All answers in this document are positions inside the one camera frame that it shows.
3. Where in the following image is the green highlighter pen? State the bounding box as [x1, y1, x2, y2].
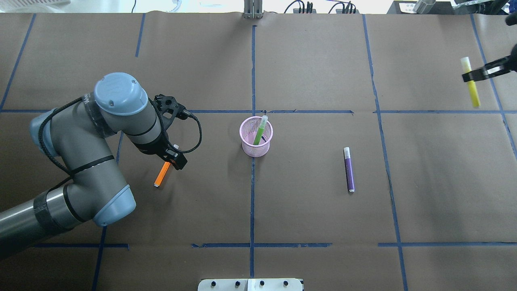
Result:
[253, 115, 268, 146]

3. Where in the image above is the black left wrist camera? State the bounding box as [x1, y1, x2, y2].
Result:
[154, 94, 189, 124]

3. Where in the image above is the pink mesh pen holder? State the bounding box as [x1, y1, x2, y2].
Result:
[239, 115, 273, 157]

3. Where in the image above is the aluminium frame post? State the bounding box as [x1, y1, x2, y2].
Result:
[243, 0, 263, 19]

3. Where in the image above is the purple highlighter pen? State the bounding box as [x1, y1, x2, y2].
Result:
[343, 147, 356, 193]

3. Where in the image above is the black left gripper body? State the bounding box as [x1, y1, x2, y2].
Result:
[135, 135, 188, 170]

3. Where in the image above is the white mounting plate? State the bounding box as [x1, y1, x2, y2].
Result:
[197, 278, 305, 291]

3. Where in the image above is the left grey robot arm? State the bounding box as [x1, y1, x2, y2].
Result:
[0, 72, 195, 259]

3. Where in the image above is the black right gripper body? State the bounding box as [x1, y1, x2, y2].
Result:
[462, 55, 517, 82]

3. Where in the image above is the orange highlighter pen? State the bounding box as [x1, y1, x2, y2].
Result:
[153, 162, 171, 188]

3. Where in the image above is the yellow highlighter pen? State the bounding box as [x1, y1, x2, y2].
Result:
[460, 57, 480, 108]

